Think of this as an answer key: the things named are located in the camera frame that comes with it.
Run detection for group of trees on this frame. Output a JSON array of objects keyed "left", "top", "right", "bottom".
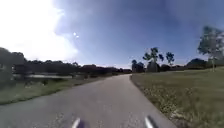
[{"left": 130, "top": 46, "right": 209, "bottom": 74}]

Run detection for distant row of trees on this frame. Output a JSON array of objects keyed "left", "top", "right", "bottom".
[{"left": 0, "top": 47, "right": 133, "bottom": 80}]

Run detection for robot's own part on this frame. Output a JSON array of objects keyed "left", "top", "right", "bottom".
[
  {"left": 143, "top": 115, "right": 158, "bottom": 128},
  {"left": 71, "top": 117, "right": 83, "bottom": 128}
]

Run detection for grey paved path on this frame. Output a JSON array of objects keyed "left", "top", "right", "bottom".
[{"left": 0, "top": 73, "right": 178, "bottom": 128}]

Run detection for grass field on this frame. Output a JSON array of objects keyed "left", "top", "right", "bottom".
[{"left": 129, "top": 66, "right": 224, "bottom": 128}]

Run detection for grass verge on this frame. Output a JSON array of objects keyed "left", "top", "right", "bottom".
[{"left": 0, "top": 75, "right": 111, "bottom": 106}]

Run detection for pond water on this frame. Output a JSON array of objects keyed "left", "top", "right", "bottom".
[{"left": 12, "top": 73, "right": 76, "bottom": 80}]

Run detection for slender tree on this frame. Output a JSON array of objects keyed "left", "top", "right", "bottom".
[{"left": 197, "top": 25, "right": 224, "bottom": 72}]

